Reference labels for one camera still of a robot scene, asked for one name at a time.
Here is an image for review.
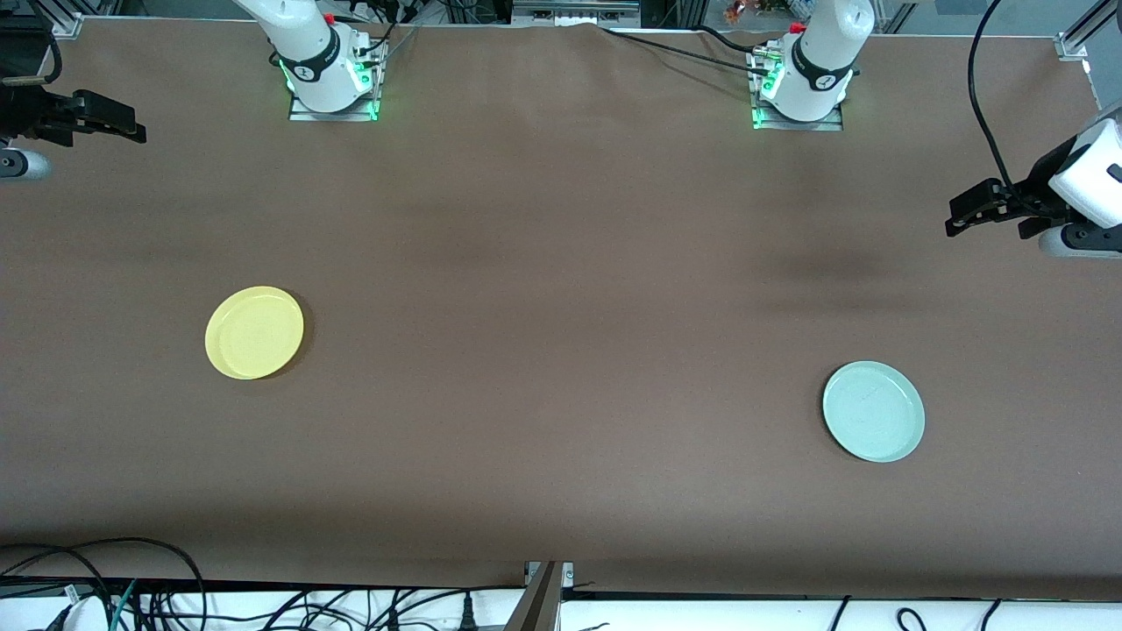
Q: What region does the light green plate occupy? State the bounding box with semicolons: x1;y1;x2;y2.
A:
822;360;926;464

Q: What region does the yellow plate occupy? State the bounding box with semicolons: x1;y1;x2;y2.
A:
204;286;305;380

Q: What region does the orange background object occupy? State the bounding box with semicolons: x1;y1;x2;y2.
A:
723;0;790;23

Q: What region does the brown table cover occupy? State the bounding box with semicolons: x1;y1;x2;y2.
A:
0;16;1122;601

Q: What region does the grey power strip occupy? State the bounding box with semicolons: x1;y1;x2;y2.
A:
513;0;641;27

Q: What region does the aluminium profile beam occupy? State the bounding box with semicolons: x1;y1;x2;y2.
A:
504;561;566;631

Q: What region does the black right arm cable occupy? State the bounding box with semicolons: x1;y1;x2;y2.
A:
0;25;64;89

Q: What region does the aluminium frame corner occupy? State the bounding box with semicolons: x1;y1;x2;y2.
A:
35;0;84;40
1056;0;1122;62

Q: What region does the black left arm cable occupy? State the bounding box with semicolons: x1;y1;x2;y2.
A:
968;0;1018;198

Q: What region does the black arm base cable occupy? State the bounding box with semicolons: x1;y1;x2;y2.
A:
351;13;422;69

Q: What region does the black cable on table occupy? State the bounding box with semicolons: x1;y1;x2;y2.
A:
600;25;772;76
697;25;765;55

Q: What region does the black looped floor cable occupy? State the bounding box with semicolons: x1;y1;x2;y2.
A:
0;544;111;631
0;536;208;631

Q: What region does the green cable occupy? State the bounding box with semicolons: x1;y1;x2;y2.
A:
110;578;141;631

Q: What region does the small metal bracket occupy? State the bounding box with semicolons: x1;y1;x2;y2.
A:
524;561;575;590

